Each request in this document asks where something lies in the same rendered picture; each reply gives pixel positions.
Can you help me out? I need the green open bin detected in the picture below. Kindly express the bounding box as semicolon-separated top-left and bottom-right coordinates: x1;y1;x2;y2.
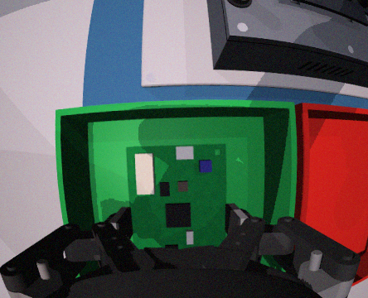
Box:
56;100;297;231

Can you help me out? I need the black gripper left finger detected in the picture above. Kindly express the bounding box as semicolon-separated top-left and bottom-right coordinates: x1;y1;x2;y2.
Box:
0;207;155;298

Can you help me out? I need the green circuit board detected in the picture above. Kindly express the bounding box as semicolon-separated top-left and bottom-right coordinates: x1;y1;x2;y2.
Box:
126;144;226;249

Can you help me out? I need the red bin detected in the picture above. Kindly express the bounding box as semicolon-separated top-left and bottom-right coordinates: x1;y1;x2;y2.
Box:
294;103;368;286

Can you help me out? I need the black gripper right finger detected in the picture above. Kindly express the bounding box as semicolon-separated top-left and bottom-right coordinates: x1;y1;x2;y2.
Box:
202;203;361;298

